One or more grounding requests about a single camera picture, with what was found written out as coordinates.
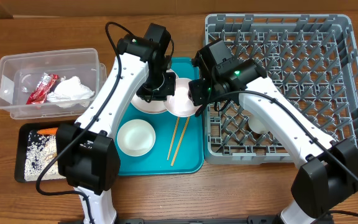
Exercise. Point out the spilled rice and food scraps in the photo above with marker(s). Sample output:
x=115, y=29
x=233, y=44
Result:
x=40, y=150

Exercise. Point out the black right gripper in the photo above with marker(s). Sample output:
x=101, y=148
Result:
x=199, y=91

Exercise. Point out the red snack wrapper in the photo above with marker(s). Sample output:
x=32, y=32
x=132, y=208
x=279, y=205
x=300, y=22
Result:
x=39, y=95

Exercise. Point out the pink plate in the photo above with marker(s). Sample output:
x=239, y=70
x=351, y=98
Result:
x=154, y=107

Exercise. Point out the white napkin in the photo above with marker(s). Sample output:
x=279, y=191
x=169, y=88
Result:
x=69, y=90

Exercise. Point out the wooden chopstick right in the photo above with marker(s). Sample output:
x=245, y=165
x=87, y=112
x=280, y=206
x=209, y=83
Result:
x=181, y=139

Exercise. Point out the orange carrot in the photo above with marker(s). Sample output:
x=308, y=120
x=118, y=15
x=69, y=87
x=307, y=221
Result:
x=48, y=131

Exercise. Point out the black tray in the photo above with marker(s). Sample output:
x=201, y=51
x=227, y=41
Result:
x=23, y=137

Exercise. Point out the white bowl with food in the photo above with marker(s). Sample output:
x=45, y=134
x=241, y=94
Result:
x=136, y=138

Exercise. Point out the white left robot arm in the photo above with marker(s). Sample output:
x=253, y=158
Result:
x=86, y=152

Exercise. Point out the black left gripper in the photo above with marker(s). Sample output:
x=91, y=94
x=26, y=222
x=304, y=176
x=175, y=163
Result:
x=169, y=89

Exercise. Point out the white cup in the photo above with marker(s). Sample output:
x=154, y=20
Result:
x=256, y=125

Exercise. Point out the pink shallow bowl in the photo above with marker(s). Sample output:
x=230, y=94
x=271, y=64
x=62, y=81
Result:
x=180, y=104

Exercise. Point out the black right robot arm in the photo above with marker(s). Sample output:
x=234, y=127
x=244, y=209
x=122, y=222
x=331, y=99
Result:
x=327, y=169

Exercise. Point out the grey dishwasher rack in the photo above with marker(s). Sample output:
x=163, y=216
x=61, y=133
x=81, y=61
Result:
x=311, y=58

